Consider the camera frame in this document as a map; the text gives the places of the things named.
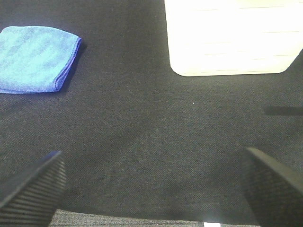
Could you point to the blue microfiber towel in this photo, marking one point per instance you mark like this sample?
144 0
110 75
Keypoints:
35 59

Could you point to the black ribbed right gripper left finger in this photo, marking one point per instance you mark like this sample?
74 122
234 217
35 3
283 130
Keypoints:
31 198

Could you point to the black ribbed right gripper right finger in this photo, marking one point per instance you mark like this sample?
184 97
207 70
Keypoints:
273 191

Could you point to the black fabric table cloth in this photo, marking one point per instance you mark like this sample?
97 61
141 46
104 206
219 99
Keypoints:
139 140

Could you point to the white plastic storage bin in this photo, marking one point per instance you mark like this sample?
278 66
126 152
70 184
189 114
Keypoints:
232 37

